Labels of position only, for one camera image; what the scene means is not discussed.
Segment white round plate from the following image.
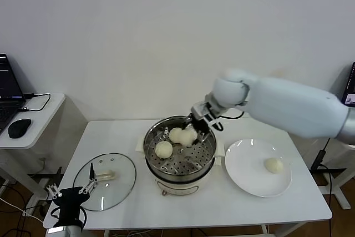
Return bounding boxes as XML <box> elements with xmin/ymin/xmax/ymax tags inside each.
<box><xmin>224</xmin><ymin>139</ymin><xmax>293</xmax><ymax>198</ymax></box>

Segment black computer mouse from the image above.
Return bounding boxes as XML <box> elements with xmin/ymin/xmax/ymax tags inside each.
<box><xmin>8</xmin><ymin>118</ymin><xmax>33</xmax><ymax>139</ymax></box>

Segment white steamed baozi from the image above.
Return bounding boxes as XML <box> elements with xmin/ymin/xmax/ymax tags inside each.
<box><xmin>154</xmin><ymin>140</ymin><xmax>173</xmax><ymax>159</ymax></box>
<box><xmin>169</xmin><ymin>128</ymin><xmax>186</xmax><ymax>144</ymax></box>
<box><xmin>263</xmin><ymin>157</ymin><xmax>285</xmax><ymax>174</ymax></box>
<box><xmin>181</xmin><ymin>128</ymin><xmax>200</xmax><ymax>147</ymax></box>

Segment black looped laptop cable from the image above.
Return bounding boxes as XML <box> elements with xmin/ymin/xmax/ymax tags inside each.
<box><xmin>18</xmin><ymin>93</ymin><xmax>53</xmax><ymax>113</ymax></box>

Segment white electric cooker base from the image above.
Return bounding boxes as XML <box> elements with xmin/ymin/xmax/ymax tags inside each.
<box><xmin>135</xmin><ymin>136</ymin><xmax>225</xmax><ymax>196</ymax></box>

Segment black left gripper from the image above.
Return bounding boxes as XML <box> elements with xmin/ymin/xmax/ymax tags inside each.
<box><xmin>46</xmin><ymin>162</ymin><xmax>98</xmax><ymax>229</ymax></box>

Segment white side table with label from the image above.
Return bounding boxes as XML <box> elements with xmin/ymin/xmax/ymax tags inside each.
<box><xmin>313</xmin><ymin>137</ymin><xmax>355</xmax><ymax>211</ymax></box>

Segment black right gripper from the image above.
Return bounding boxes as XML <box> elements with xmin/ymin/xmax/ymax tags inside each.
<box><xmin>182</xmin><ymin>113</ymin><xmax>223</xmax><ymax>144</ymax></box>

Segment round glass pot lid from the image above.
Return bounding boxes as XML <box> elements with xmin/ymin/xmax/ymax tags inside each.
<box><xmin>73</xmin><ymin>152</ymin><xmax>138</xmax><ymax>211</ymax></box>

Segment black laptop without mouse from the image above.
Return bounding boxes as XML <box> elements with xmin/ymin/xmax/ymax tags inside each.
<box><xmin>340</xmin><ymin>62</ymin><xmax>355</xmax><ymax>106</ymax></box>

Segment white floor cable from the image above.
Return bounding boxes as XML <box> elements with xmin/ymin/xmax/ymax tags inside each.
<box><xmin>0</xmin><ymin>196</ymin><xmax>47</xmax><ymax>224</ymax></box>

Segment white side table with mouse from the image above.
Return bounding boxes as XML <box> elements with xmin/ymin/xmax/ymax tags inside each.
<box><xmin>0</xmin><ymin>93</ymin><xmax>67</xmax><ymax>201</ymax></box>

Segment black laptop with mouse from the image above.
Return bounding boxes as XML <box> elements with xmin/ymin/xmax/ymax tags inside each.
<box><xmin>0</xmin><ymin>53</ymin><xmax>28</xmax><ymax>135</ymax></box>

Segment black cable with adapter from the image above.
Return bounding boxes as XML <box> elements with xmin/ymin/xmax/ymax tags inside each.
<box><xmin>310</xmin><ymin>137</ymin><xmax>347</xmax><ymax>221</ymax></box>

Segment steel steamer basket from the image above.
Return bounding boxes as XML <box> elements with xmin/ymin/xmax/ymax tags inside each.
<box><xmin>143</xmin><ymin>115</ymin><xmax>217</xmax><ymax>177</ymax></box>

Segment black floor cable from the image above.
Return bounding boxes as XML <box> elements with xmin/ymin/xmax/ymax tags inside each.
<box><xmin>0</xmin><ymin>184</ymin><xmax>45</xmax><ymax>237</ymax></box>

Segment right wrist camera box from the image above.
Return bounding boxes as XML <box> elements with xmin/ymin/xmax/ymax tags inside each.
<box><xmin>191</xmin><ymin>103</ymin><xmax>213</xmax><ymax>118</ymax></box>

